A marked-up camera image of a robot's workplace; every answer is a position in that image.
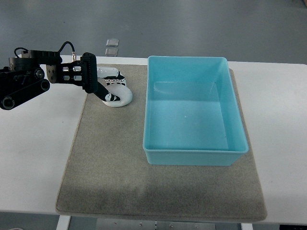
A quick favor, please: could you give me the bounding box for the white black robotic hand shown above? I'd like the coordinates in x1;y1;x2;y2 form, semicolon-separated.
97;65;132;107

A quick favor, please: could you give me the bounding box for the white bunny toy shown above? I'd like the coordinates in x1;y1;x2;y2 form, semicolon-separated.
103;84;132;107

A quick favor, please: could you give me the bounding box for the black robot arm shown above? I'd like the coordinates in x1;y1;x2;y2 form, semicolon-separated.
0;48;120;110

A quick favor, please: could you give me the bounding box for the blue plastic box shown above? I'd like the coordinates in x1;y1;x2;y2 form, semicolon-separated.
143;56;249;166

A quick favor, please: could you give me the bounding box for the lower clear floor tile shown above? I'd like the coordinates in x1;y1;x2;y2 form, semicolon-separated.
105;48;118;57

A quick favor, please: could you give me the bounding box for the grey felt mat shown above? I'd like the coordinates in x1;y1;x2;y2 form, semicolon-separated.
56;65;267;222

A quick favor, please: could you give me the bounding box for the metal table bracket plate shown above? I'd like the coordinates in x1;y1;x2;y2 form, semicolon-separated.
95;218;216;230

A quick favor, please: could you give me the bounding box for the white table leg frame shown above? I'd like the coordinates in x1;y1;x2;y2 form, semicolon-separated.
56;215;71;230

